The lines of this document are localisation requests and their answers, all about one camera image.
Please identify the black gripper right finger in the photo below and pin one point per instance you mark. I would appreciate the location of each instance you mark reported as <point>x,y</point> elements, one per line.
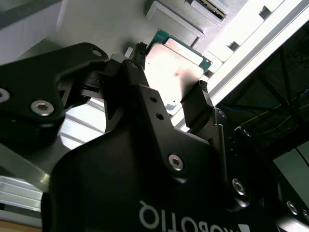
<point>200,113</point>

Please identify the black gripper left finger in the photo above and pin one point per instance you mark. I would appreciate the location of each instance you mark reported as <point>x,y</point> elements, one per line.
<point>135,96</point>

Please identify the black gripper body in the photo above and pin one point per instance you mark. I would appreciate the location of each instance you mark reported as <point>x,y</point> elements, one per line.
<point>108,181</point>

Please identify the silver green CPU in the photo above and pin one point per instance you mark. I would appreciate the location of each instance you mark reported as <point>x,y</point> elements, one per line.
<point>169,65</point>

